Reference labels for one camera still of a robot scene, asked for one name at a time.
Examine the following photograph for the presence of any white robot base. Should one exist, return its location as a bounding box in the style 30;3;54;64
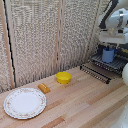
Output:
117;110;128;128

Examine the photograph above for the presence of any black dish rack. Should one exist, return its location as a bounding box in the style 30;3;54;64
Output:
79;42;128;85

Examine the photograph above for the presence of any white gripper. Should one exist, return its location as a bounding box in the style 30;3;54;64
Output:
98;30;128;55

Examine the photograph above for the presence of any yellow bowl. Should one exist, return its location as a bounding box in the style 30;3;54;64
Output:
55;71;72;85

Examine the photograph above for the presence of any blue cup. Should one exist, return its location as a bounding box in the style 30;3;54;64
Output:
101;46;116;64

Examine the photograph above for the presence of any white patterned plate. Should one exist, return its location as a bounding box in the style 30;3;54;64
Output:
3;87;48;120

